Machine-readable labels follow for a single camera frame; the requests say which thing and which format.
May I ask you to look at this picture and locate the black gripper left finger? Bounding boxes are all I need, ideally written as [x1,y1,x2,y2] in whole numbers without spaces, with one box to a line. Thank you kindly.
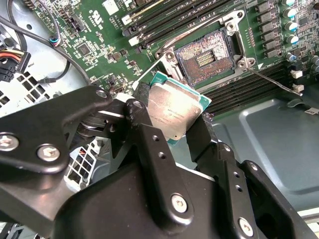
[0,83,196,227]

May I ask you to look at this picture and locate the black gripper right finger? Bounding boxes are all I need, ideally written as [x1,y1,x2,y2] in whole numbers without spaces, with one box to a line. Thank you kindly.
[186,116,312,239]

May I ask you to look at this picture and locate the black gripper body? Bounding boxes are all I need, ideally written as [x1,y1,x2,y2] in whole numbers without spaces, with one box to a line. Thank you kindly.
[52,160,235,239]

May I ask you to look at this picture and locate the silver CPU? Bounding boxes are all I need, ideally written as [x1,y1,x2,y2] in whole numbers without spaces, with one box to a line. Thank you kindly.
[147,71,213,147]

